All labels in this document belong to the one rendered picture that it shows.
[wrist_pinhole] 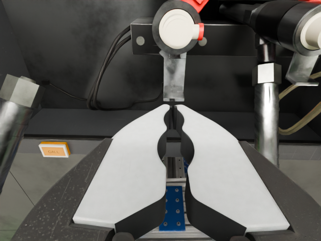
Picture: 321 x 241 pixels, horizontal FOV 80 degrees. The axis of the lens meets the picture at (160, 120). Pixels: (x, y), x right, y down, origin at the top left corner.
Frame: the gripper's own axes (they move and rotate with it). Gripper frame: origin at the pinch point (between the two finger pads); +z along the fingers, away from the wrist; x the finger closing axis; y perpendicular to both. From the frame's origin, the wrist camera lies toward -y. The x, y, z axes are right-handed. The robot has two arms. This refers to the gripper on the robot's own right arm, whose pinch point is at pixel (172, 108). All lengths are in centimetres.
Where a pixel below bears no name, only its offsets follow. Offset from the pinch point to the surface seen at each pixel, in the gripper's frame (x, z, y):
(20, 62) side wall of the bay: -30.9, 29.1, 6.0
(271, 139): 8.0, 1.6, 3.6
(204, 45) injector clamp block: 4.4, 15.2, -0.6
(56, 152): -21.5, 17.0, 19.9
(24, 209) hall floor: -156, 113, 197
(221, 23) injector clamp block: 6.2, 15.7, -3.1
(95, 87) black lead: -9.0, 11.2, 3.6
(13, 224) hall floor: -181, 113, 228
